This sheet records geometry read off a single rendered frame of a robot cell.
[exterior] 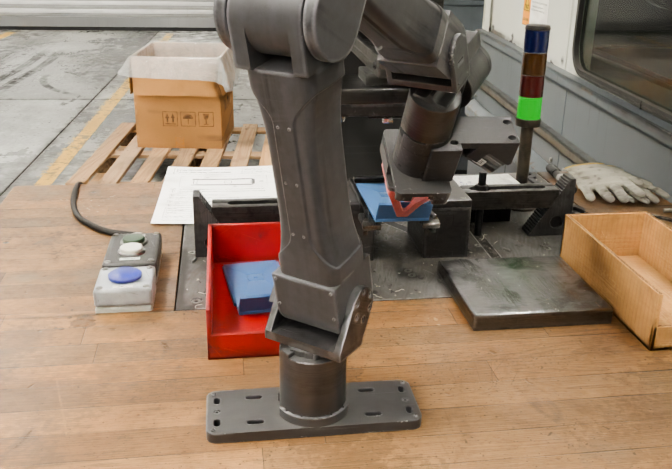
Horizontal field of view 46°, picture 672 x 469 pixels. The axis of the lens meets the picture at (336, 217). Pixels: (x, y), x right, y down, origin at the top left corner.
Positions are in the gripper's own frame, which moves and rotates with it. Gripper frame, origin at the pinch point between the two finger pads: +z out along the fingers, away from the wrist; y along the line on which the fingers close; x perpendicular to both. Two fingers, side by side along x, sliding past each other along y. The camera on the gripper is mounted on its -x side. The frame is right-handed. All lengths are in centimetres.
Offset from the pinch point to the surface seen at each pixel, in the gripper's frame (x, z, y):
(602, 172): -47, 25, 28
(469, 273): -9.0, 6.0, -5.9
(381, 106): 1.7, -5.8, 12.5
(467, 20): -110, 164, 257
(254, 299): 19.0, 2.7, -10.8
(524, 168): -27.1, 15.9, 21.1
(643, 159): -65, 36, 42
